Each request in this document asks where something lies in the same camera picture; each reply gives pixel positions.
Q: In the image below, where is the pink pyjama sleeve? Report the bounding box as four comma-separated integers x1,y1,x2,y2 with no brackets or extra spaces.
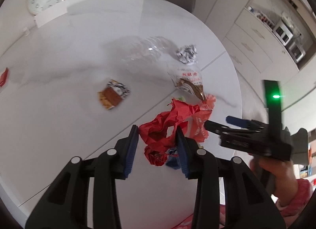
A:
276,179,313,219

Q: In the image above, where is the white drawer cabinet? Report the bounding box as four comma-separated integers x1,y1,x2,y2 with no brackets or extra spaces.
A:
215,0,315,87

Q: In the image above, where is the clear plastic bottle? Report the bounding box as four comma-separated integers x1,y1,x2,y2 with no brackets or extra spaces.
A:
118,35,179,65

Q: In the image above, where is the small red wrapper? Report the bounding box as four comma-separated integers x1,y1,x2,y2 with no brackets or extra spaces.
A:
0,68,9,87

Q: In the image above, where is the blue crumpled wrapper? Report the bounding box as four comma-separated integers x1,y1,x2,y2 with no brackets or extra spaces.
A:
165,148,181,170

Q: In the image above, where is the round white table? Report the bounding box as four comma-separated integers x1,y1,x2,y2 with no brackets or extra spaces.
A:
1,0,242,226

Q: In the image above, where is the clear brown snack wrapper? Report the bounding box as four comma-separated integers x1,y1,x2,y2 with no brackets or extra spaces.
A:
168,64,206,101

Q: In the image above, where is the person's right hand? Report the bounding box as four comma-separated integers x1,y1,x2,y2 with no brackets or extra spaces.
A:
258,157,298,207

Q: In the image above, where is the red plastic bag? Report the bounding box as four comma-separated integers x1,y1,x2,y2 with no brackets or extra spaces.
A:
139,94,216,166

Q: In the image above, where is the brown orange snack packet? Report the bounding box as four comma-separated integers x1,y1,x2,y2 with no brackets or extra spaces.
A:
98,80,130,110

